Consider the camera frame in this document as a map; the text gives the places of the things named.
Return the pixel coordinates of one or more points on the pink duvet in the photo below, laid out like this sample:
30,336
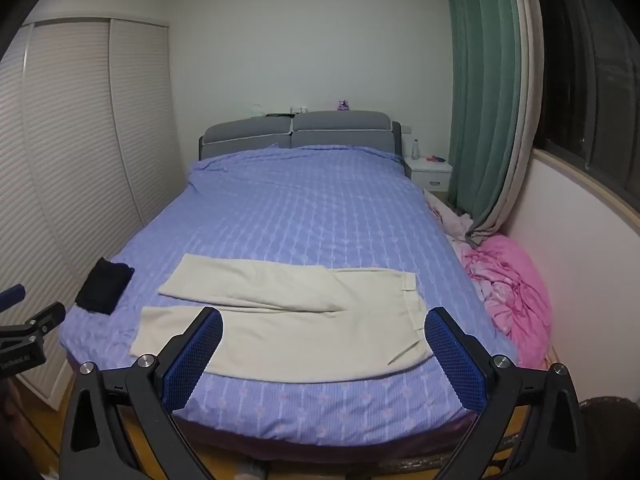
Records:
515,290

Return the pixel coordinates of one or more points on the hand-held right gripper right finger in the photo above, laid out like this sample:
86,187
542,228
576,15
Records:
455,360

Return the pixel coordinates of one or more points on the cream pants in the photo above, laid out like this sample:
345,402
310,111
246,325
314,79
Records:
300,310

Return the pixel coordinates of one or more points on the beige curtain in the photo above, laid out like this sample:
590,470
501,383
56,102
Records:
525,85

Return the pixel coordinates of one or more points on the purple toy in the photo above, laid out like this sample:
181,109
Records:
343,105

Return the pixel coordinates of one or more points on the green curtain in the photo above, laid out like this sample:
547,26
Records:
482,85

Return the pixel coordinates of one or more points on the white nightstand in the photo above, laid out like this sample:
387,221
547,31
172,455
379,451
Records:
430,172

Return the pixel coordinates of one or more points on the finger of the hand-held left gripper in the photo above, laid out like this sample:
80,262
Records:
12,296
47,316

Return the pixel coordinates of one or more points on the clear bottle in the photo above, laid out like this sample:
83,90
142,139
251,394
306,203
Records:
415,150

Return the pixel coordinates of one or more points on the black folded cloth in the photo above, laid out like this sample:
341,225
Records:
103,285

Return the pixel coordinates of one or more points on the dark window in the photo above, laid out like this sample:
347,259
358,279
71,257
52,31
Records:
585,75

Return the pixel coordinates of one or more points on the pale pink crumpled cloth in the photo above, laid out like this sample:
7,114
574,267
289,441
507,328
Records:
452,222

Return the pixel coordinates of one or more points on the red and blue small item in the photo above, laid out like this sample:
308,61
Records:
435,158

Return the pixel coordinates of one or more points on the grey padded headboard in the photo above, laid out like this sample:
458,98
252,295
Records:
330,130

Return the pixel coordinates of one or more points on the white louvered wardrobe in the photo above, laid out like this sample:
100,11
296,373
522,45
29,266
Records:
75,160

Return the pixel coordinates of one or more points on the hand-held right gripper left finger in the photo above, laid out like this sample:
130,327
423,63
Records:
192,355

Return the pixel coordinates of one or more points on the bed with blue floral sheet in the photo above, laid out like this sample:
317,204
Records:
310,210

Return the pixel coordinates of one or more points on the small white box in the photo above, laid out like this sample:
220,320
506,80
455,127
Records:
298,109

